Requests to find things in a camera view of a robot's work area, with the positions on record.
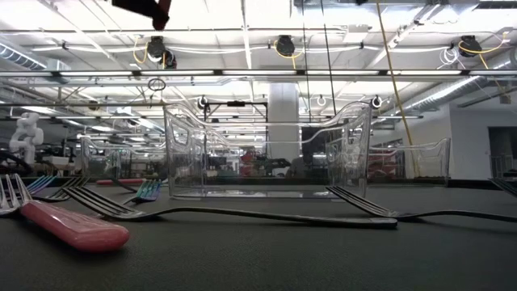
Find clear plastic bin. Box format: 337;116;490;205
163;100;373;200
79;135;167;185
365;137;452;181

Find iridescent rainbow fork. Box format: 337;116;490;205
122;179;163;206
487;176;517;199
24;174;58;196

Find white robot figure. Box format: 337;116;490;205
8;112;44;166

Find white building column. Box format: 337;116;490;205
267;82;301;179

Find black metal fork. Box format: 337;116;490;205
31;175;93;204

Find black table mat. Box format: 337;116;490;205
0;183;517;291

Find red storage bins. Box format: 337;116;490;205
369;151;405;179

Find long silver fork, centre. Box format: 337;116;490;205
61;185;400;230

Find silver fork, right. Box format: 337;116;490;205
325;184;517;224

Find silver air duct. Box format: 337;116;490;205
0;40;72;82
397;74;517;116

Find black hanging cable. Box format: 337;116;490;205
321;0;339;122
301;0;312;122

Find yellow hanging cable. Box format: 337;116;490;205
375;0;419;179

